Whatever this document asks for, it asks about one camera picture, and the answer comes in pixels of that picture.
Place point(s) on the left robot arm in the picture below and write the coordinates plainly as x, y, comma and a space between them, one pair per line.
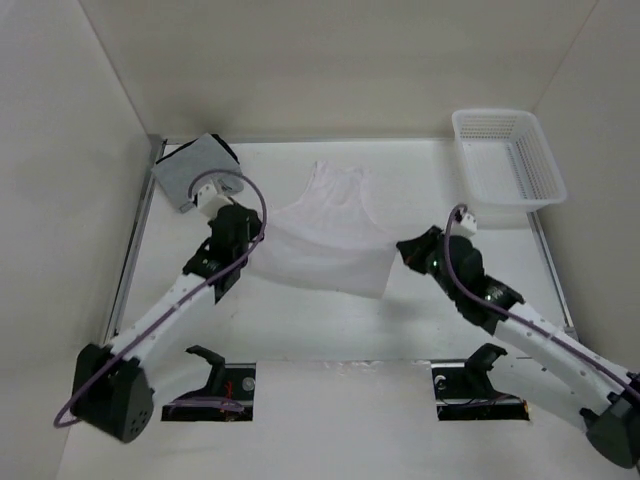
113, 390

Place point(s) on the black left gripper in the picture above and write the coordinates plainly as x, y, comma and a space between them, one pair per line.
255, 226

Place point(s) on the metal table edge rail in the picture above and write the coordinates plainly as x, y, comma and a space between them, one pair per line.
114, 319

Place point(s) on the white tank top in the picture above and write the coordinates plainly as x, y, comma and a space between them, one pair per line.
327, 239

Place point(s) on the white plastic basket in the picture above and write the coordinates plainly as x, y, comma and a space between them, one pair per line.
505, 161

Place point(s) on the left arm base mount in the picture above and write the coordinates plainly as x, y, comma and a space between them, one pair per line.
212, 390

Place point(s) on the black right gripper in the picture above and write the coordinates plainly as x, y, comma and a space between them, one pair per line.
413, 249

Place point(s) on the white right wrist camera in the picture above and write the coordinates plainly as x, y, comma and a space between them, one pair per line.
464, 223

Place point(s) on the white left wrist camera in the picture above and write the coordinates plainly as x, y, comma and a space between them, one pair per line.
209, 201

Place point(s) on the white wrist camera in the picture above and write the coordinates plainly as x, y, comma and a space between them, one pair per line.
209, 201
464, 223

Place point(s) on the folded grey tank top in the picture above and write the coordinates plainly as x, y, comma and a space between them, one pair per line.
177, 173

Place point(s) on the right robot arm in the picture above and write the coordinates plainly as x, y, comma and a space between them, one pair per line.
537, 361

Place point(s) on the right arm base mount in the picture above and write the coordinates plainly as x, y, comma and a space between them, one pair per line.
463, 391

